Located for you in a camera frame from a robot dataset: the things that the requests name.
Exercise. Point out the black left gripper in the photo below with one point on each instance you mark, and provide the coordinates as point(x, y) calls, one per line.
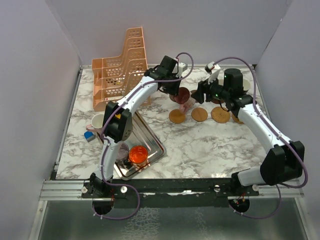
point(173, 91)

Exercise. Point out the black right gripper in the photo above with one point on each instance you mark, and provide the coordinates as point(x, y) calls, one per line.
point(204, 88)

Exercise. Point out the white cup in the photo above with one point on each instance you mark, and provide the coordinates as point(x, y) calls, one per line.
point(246, 85)

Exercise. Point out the woven rattan coaster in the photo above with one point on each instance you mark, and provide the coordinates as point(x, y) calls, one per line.
point(220, 115)
point(236, 119)

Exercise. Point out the pink maroon mug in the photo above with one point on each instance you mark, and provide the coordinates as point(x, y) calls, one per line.
point(184, 99)

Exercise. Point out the light brown wooden coaster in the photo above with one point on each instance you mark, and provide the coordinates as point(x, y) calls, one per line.
point(199, 114)

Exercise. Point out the light beech wooden coaster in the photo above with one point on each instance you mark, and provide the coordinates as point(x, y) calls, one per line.
point(175, 116)

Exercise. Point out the orange metallic cup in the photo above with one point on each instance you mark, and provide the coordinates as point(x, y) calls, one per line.
point(138, 156)

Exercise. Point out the dark walnut coaster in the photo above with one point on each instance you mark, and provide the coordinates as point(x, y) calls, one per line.
point(172, 97)

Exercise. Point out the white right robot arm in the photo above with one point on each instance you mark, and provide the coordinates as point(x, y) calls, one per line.
point(284, 157)

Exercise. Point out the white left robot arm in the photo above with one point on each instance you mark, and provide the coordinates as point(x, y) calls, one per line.
point(118, 117)

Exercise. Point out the purple glass cup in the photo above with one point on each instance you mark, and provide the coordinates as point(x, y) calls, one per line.
point(123, 152)

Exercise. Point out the peach plastic file organizer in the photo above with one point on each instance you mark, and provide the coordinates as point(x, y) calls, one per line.
point(116, 76)

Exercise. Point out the silver metal tray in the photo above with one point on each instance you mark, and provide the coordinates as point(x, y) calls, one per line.
point(143, 135)

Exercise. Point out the white pink mug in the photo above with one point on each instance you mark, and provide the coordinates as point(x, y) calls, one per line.
point(96, 123)

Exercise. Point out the blue sponge block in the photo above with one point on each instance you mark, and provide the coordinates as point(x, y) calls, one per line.
point(89, 136)

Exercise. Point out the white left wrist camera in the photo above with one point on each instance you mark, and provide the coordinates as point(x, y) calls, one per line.
point(180, 68)

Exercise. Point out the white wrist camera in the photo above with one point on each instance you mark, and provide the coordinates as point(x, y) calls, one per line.
point(213, 69)
point(180, 68)

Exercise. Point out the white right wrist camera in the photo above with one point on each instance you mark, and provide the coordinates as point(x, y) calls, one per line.
point(213, 69)

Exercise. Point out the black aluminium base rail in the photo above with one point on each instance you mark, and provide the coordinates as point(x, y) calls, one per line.
point(160, 193)

